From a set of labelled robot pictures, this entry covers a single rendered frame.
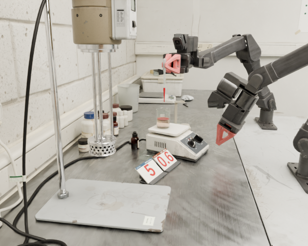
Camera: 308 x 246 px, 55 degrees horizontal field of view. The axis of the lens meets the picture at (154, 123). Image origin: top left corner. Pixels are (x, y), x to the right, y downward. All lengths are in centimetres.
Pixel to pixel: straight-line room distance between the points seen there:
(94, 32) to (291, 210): 62
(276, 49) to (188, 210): 190
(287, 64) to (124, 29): 50
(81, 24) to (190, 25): 189
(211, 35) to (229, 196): 180
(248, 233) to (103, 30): 52
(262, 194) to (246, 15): 182
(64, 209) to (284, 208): 54
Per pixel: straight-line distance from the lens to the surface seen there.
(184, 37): 113
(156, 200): 77
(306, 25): 259
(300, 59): 92
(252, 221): 75
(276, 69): 92
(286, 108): 263
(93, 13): 62
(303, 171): 98
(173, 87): 212
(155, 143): 106
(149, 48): 245
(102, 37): 62
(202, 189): 85
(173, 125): 111
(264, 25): 252
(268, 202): 84
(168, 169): 95
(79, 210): 75
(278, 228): 75
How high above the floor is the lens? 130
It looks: 16 degrees down
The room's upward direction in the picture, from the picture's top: straight up
